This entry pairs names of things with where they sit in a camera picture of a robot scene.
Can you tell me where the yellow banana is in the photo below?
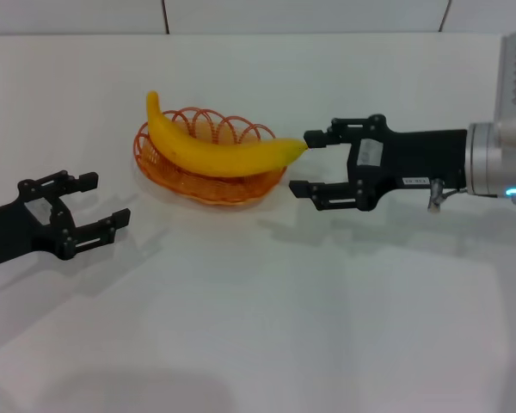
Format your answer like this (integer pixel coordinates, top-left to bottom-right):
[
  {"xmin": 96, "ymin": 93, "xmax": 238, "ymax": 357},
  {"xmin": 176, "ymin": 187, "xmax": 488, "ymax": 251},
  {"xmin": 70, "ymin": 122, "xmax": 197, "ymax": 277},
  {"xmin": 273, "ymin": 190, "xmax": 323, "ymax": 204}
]
[{"xmin": 145, "ymin": 90, "xmax": 311, "ymax": 179}]

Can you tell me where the orange plastic wire basket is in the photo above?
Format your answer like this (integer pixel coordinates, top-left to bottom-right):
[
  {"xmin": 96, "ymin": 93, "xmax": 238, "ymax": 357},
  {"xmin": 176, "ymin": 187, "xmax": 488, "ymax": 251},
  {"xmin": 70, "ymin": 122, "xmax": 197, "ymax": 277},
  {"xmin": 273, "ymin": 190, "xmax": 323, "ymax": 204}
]
[{"xmin": 132, "ymin": 106, "xmax": 289, "ymax": 207}]

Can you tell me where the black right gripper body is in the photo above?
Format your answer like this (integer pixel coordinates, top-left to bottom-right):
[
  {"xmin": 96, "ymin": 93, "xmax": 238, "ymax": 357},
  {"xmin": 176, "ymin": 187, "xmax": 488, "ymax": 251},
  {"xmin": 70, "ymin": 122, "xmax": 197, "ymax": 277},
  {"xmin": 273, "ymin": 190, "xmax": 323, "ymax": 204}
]
[{"xmin": 347, "ymin": 113, "xmax": 470, "ymax": 213}]

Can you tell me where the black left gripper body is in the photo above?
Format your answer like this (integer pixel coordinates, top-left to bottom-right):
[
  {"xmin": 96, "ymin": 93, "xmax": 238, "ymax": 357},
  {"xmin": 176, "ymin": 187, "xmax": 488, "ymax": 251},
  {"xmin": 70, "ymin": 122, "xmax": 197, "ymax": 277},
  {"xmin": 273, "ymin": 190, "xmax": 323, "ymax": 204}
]
[{"xmin": 0, "ymin": 179, "xmax": 77, "ymax": 277}]

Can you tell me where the right gripper cable with plug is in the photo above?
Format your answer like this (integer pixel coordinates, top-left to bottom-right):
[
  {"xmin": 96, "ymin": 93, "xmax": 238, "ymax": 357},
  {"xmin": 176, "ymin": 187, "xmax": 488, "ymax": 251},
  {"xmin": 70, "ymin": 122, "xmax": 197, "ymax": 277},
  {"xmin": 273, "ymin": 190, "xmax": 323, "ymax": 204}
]
[{"xmin": 427, "ymin": 177, "xmax": 470, "ymax": 214}]

